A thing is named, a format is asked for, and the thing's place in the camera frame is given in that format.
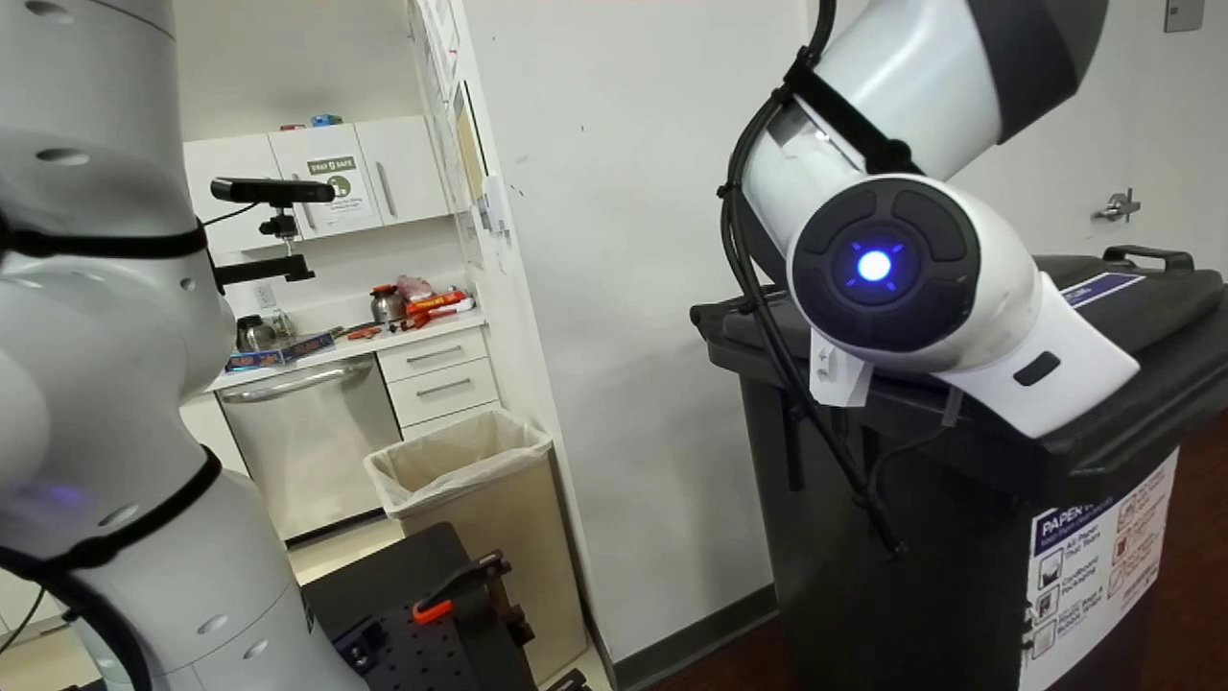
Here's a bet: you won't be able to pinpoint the black bin lid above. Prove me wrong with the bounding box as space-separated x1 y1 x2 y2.
689 242 1228 499

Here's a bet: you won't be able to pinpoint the tan trash bin with liner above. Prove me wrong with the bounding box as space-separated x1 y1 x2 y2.
360 402 595 685

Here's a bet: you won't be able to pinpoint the black wheelie bin body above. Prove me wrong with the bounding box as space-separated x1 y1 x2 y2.
736 382 1228 691

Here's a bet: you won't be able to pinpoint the blue white lid sticker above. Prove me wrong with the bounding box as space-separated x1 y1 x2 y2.
1058 269 1153 311

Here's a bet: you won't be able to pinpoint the white bin instruction sticker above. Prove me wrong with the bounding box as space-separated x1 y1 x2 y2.
1016 444 1186 691

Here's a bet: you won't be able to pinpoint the white drawer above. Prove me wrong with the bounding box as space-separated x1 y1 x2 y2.
385 359 502 433
375 325 497 388

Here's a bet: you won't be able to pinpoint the red snack package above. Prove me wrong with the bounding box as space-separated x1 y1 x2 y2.
397 277 479 332

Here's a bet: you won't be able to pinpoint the white paper tag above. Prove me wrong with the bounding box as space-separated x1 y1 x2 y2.
805 324 879 410

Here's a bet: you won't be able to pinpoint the papers on partition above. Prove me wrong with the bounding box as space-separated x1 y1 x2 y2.
451 76 512 242

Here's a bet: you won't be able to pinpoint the silver jar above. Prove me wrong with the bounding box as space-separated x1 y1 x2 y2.
370 280 409 336

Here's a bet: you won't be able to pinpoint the white countertop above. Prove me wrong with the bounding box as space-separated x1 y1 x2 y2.
203 306 497 396

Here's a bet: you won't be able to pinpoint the white upper cabinets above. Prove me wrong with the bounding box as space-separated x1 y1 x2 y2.
177 110 455 250

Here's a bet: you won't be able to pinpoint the stainless steel dishwasher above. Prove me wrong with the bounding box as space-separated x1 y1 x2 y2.
210 359 409 542

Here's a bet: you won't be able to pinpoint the silver kettle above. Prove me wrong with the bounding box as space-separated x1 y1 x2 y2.
231 311 286 359

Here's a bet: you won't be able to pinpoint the black perforated workbench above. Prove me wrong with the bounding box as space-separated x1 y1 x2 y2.
297 520 547 691

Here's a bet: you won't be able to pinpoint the plain white door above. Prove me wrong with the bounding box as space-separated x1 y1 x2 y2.
799 0 1228 280

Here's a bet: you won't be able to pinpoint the red handled clamp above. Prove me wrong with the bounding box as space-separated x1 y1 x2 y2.
402 548 517 632

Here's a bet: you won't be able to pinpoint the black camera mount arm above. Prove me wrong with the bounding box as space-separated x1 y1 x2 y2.
203 202 324 297

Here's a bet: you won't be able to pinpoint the black stereo camera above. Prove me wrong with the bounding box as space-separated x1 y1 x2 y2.
209 172 343 210

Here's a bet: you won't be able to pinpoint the silver lever door handle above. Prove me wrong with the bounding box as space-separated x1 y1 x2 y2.
1089 185 1148 231

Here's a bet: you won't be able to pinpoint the grey wall plate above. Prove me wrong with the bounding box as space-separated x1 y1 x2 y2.
1158 0 1211 37

